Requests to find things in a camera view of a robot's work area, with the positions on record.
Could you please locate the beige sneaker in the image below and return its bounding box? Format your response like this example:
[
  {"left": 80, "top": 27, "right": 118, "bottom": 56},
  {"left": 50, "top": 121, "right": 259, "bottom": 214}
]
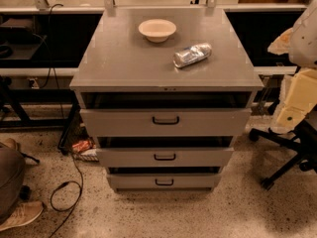
[{"left": 0, "top": 201, "right": 44, "bottom": 231}]

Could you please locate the grey middle drawer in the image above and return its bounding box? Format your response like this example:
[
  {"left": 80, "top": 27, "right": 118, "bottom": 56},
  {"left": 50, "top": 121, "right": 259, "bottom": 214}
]
[{"left": 97, "top": 148, "right": 233, "bottom": 168}]

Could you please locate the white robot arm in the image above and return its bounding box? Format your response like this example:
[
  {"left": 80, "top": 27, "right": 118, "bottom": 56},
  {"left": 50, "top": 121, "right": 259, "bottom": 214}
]
[{"left": 267, "top": 0, "right": 317, "bottom": 134}]

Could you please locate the grey drawer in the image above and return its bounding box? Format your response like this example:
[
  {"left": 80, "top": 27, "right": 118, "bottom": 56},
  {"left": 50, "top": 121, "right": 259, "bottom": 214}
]
[
  {"left": 97, "top": 148, "right": 233, "bottom": 168},
  {"left": 80, "top": 109, "right": 251, "bottom": 137},
  {"left": 107, "top": 174, "right": 221, "bottom": 190}
]

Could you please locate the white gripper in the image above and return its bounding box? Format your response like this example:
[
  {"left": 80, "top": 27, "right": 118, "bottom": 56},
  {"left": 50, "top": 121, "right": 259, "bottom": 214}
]
[{"left": 269, "top": 68, "right": 317, "bottom": 134}]

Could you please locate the black office chair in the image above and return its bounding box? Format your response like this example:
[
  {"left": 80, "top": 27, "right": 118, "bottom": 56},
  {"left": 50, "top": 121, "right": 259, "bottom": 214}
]
[{"left": 249, "top": 109, "right": 317, "bottom": 191}]

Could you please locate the grey bottom drawer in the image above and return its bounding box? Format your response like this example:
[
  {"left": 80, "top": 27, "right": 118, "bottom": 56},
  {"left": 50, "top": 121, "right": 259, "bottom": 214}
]
[{"left": 107, "top": 174, "right": 221, "bottom": 190}]

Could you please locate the black floor cable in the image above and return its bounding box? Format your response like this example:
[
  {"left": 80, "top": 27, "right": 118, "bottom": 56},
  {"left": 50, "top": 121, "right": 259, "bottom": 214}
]
[{"left": 49, "top": 154, "right": 85, "bottom": 238}]

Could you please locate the orange snack packet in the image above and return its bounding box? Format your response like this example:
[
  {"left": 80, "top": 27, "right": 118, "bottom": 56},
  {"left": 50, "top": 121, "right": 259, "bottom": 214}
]
[{"left": 72, "top": 140, "right": 93, "bottom": 153}]

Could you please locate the crushed silver can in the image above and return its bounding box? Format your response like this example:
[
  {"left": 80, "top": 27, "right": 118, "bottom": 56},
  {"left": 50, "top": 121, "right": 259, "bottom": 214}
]
[{"left": 173, "top": 43, "right": 212, "bottom": 68}]

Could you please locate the grey top drawer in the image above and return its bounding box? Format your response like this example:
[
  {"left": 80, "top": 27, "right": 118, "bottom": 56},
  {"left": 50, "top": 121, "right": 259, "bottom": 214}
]
[{"left": 80, "top": 109, "right": 251, "bottom": 137}]

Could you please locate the black hanging cable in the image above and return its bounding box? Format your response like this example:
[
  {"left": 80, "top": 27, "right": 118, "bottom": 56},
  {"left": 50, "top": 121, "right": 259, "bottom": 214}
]
[{"left": 33, "top": 3, "right": 67, "bottom": 121}]

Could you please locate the grey metal drawer cabinet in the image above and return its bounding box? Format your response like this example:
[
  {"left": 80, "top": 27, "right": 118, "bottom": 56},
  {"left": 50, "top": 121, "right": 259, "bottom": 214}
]
[{"left": 68, "top": 7, "right": 264, "bottom": 193}]

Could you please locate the person's trouser leg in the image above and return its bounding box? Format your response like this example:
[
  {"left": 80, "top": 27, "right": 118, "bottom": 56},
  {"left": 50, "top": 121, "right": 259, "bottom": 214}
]
[{"left": 0, "top": 148, "right": 26, "bottom": 223}]

